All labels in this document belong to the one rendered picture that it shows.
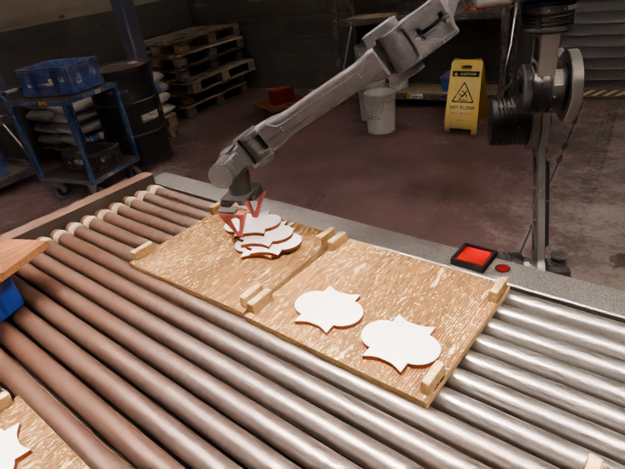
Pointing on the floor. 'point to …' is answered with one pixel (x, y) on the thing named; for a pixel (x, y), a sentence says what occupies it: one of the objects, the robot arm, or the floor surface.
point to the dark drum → (148, 113)
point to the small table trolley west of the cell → (62, 180)
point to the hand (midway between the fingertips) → (246, 223)
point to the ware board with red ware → (280, 100)
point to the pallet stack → (199, 66)
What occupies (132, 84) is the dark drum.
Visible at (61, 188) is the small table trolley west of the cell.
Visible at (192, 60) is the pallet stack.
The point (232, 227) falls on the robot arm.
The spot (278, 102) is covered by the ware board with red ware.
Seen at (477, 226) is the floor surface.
